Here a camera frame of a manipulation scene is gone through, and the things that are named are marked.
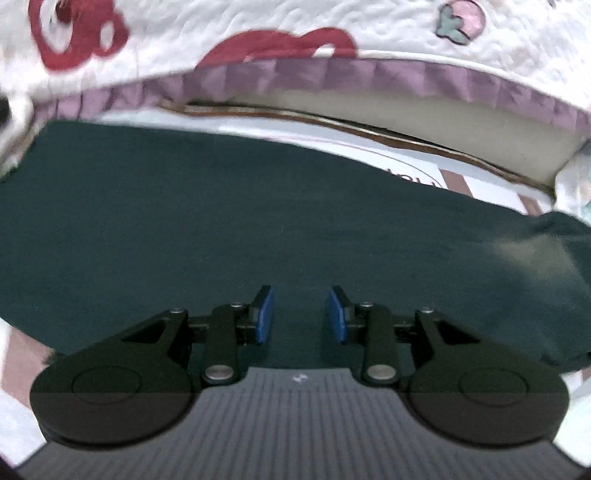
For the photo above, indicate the beige mattress edge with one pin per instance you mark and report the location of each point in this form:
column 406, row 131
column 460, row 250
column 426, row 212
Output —
column 515, row 148

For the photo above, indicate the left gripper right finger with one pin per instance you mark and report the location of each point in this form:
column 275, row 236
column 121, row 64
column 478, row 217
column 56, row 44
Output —
column 371, row 326

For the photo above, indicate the dark blue denim jeans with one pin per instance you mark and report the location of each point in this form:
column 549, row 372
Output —
column 104, row 226

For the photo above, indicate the floral quilt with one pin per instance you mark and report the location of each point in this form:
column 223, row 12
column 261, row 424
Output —
column 573, row 186

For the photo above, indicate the white bear print quilt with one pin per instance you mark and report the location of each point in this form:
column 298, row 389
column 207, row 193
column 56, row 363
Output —
column 532, row 57

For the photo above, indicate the checkered bed sheet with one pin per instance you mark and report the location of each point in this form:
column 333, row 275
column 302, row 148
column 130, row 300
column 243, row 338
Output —
column 134, row 406

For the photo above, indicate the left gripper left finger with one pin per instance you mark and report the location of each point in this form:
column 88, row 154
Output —
column 231, row 327

